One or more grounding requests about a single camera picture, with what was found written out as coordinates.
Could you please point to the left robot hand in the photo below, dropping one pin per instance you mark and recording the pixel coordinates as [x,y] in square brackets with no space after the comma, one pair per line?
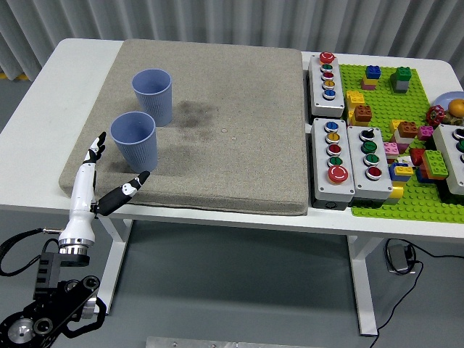
[81,203]

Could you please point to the blue ribbed cup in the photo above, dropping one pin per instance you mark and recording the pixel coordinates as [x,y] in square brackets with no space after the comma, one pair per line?
[139,152]
[156,105]

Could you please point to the white table leg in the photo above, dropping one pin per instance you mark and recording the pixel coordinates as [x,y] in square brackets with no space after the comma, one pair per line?
[362,290]
[114,261]

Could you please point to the grey-brown mat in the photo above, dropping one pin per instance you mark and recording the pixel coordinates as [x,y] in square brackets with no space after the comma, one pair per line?
[235,145]

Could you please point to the large five-button control box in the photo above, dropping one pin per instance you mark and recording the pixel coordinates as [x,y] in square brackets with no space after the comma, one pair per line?
[322,188]

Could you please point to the small five-button control box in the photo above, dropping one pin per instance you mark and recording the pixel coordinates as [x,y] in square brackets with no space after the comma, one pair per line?
[328,103]

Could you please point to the four-button control box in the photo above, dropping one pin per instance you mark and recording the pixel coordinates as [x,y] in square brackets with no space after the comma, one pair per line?
[357,181]

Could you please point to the brown building block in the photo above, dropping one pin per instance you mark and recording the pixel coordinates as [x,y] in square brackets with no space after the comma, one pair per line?
[363,114]

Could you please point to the light pink building block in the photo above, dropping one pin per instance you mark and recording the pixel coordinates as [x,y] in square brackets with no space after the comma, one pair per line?
[390,148]

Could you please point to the green building baseplate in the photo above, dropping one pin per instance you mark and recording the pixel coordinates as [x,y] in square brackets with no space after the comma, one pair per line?
[384,105]

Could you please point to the blue yellow pink block stack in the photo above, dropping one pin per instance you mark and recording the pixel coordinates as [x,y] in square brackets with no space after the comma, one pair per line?
[372,72]

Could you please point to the grey power adapter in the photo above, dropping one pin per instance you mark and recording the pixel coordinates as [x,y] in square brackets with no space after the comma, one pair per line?
[397,258]

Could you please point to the yellow building block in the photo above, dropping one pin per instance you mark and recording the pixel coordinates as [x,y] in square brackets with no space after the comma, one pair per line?
[393,127]

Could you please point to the orange white block stack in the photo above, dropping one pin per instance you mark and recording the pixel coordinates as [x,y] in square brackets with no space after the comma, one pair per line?
[406,129]

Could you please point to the red building block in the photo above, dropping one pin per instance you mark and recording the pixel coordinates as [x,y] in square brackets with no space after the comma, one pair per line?
[417,156]

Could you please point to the green grey block stack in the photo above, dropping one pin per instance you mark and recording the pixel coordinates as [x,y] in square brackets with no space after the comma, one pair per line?
[401,85]

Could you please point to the magenta building block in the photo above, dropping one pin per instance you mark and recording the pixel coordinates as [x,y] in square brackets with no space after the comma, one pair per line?
[425,133]

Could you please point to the green orange blue block stack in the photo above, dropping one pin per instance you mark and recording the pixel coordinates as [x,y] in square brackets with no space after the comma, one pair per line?
[435,163]

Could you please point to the red valve wheel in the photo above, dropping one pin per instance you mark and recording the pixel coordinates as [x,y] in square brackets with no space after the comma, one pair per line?
[435,116]

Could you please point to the white control box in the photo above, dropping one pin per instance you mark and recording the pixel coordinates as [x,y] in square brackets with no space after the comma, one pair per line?
[444,145]

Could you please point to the blue plate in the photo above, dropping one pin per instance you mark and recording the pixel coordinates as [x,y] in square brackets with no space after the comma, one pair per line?
[444,98]

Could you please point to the orange fruit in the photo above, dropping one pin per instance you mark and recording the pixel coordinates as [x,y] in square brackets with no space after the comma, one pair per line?
[456,107]

